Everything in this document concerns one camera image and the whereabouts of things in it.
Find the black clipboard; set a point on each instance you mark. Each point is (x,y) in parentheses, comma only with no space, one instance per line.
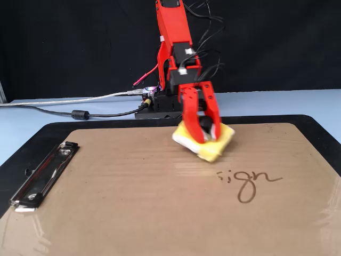
(16,160)

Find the yellow taped sponge with knob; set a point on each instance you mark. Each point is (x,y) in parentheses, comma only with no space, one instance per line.
(210,152)

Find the black fabric backdrop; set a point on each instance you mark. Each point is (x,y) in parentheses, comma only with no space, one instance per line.
(53,40)

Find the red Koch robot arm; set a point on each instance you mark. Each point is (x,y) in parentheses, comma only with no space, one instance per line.
(174,24)

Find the grey metal frame post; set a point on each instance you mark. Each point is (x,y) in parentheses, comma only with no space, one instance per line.
(2,93)

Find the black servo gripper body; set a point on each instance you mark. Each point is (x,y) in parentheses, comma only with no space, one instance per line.
(185,76)

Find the small controller circuit board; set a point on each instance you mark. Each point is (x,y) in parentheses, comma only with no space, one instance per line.
(149,91)

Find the brown glossy writing sheet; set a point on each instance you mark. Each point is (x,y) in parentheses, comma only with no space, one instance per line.
(170,218)

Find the metal clipboard clip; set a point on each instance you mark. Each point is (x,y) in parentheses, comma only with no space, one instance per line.
(40,181)

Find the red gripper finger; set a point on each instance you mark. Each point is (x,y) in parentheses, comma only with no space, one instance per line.
(210,104)
(190,114)

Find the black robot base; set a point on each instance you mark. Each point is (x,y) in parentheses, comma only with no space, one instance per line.
(160,112)

